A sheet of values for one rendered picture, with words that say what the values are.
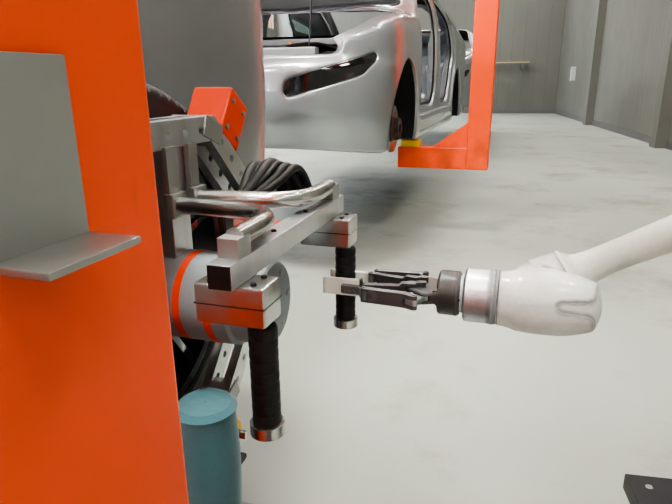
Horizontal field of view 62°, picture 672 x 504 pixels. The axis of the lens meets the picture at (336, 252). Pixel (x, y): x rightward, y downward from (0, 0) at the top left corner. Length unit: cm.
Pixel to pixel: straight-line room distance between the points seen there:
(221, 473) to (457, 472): 117
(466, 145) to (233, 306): 383
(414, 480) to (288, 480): 39
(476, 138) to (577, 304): 351
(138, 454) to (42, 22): 25
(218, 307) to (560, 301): 51
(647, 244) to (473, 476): 108
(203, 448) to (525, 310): 51
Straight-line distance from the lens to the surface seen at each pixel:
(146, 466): 40
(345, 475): 188
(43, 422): 32
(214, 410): 82
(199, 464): 85
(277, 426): 73
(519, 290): 91
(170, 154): 85
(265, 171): 94
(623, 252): 107
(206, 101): 103
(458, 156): 439
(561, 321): 92
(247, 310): 65
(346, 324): 101
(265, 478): 188
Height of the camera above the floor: 117
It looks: 17 degrees down
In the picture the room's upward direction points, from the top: 1 degrees counter-clockwise
